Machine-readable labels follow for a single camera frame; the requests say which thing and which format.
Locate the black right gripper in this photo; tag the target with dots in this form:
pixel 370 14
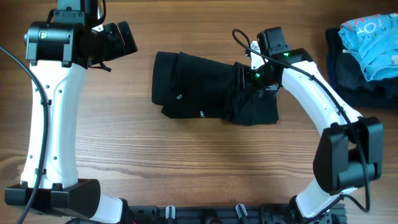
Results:
pixel 270 88

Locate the light blue printed shirt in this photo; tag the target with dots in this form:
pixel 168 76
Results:
pixel 372 41

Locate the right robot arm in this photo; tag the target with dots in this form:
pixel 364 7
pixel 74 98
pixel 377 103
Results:
pixel 349 154

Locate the black t-shirt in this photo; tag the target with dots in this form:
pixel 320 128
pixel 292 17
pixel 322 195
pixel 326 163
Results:
pixel 186 87

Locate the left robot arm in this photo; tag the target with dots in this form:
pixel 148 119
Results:
pixel 59 51

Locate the dark navy folded clothes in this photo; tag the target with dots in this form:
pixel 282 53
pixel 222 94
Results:
pixel 348 81

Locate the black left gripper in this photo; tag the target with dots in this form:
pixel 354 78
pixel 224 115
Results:
pixel 114 33

